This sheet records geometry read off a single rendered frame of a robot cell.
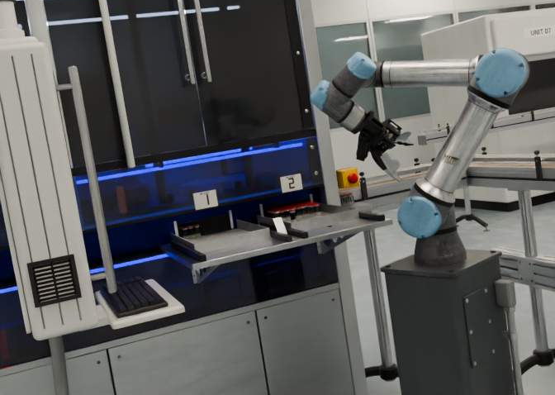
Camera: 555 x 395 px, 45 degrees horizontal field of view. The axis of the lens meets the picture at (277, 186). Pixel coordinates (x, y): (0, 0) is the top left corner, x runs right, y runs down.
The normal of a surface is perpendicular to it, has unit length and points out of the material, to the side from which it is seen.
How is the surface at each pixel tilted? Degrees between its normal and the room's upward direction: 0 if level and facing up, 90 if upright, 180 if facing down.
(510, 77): 83
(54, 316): 90
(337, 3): 90
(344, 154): 90
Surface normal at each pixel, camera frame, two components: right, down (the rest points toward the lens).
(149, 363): 0.37, 0.04
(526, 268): -0.92, 0.18
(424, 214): -0.47, 0.26
